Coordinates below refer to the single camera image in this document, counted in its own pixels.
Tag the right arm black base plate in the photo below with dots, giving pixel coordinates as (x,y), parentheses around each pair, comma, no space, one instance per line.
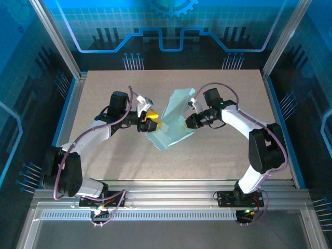
(225,199)

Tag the aluminium frame cross rail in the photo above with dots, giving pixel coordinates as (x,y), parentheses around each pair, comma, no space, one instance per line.
(168,193)

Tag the aluminium frame post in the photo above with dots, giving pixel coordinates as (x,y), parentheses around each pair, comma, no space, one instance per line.
(57,39)
(285,36)

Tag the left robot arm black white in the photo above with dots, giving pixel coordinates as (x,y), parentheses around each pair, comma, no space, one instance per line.
(67,171)

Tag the black controller board with LEDs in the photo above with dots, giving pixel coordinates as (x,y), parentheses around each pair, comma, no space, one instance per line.
(99,212)
(245,215)

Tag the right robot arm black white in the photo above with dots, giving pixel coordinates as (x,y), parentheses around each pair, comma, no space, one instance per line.
(238,122)

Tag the aluminium frame side rail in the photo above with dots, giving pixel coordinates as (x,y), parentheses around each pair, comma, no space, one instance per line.
(75,103)
(272,103)

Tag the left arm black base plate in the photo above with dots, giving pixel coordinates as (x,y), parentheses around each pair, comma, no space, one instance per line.
(116,201)

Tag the light teal paper box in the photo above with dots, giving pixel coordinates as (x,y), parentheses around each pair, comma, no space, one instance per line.
(179,132)

